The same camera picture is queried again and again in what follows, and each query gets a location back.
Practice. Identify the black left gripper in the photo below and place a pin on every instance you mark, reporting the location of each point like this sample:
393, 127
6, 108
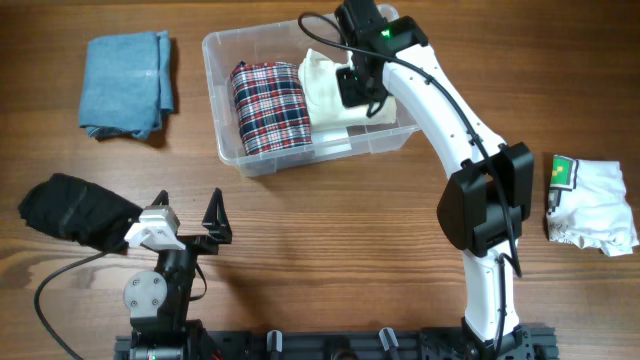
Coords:
215, 220

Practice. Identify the folded blue denim jeans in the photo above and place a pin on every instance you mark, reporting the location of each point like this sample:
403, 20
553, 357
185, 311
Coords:
127, 85

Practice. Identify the white label in container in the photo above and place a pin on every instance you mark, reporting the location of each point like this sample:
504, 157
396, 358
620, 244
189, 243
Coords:
329, 142

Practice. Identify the cream garment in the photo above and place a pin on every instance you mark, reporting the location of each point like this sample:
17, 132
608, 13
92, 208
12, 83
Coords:
318, 76

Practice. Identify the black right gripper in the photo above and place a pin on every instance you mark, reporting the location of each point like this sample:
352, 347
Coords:
350, 97

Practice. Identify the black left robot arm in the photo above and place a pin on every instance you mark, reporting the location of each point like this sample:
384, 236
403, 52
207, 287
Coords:
158, 300

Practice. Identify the red navy plaid shirt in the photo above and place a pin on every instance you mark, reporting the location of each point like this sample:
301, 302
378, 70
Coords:
270, 106

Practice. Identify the white pixel print t-shirt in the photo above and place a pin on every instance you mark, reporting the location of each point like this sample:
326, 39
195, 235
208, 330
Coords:
587, 206

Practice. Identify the clear plastic storage container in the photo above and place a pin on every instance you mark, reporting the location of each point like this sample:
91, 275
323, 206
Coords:
280, 42

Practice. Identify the black garment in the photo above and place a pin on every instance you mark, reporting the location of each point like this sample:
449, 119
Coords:
73, 209

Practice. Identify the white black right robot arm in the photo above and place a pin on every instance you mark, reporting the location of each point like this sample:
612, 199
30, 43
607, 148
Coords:
489, 182

